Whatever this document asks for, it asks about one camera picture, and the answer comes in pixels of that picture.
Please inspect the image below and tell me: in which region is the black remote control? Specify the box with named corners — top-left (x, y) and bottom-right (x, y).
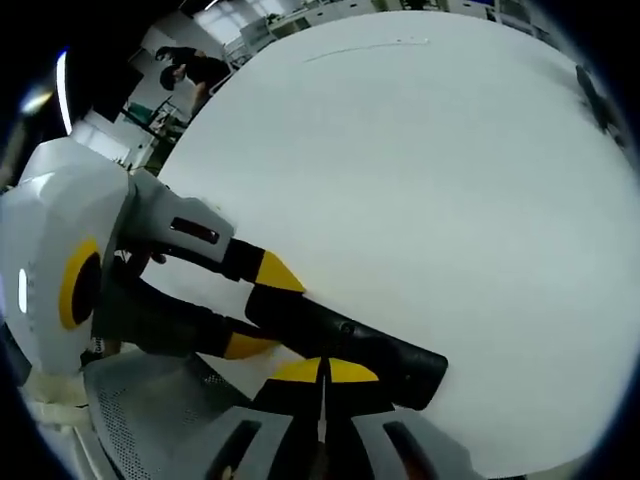
top-left (243, 288), bottom-right (449, 412)

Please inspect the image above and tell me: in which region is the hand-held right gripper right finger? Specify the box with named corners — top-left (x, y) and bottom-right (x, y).
top-left (322, 357), bottom-right (486, 480)

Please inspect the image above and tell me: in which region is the ceiling light strip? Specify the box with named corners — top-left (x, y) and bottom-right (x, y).
top-left (54, 46), bottom-right (72, 135)

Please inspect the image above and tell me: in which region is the grey mesh chair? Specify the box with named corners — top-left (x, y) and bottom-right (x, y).
top-left (82, 349), bottom-right (254, 480)

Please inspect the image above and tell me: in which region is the dark crumpled object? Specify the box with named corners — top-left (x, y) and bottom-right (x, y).
top-left (573, 63), bottom-right (627, 149)

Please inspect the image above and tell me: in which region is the table cable hatch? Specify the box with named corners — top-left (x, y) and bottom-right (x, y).
top-left (303, 37), bottom-right (432, 64)

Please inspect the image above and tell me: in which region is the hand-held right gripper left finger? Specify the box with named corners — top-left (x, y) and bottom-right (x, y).
top-left (192, 356), bottom-right (326, 480)

